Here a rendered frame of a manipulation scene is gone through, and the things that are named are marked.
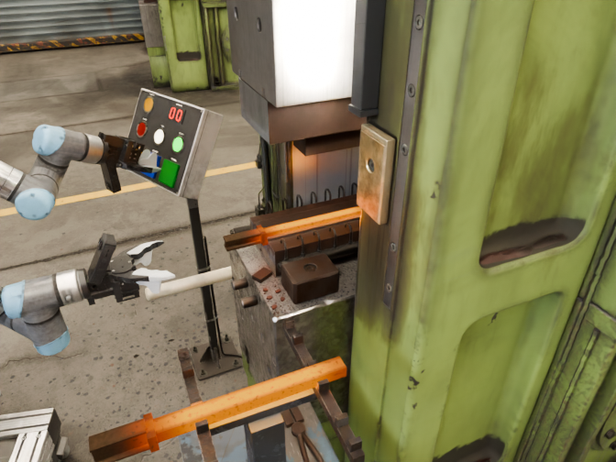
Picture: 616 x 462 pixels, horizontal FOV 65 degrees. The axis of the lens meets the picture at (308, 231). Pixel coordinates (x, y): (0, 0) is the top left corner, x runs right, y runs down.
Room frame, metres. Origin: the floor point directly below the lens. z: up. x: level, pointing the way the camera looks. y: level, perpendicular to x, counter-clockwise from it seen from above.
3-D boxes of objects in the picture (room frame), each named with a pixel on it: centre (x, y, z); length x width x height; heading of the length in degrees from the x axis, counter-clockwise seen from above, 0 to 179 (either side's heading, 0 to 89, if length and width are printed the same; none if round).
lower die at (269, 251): (1.14, -0.07, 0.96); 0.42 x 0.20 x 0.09; 114
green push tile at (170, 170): (1.37, 0.43, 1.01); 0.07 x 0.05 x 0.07; 49
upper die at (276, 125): (1.14, -0.07, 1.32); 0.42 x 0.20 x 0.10; 114
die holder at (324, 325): (1.09, -0.10, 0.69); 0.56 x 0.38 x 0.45; 114
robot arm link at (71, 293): (0.84, 0.53, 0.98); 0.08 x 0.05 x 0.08; 24
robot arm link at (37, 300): (0.81, 0.60, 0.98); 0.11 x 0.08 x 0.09; 114
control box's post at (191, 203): (1.53, 0.42, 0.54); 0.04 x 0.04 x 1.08; 24
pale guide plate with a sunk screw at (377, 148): (0.82, -0.13, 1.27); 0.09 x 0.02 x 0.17; 24
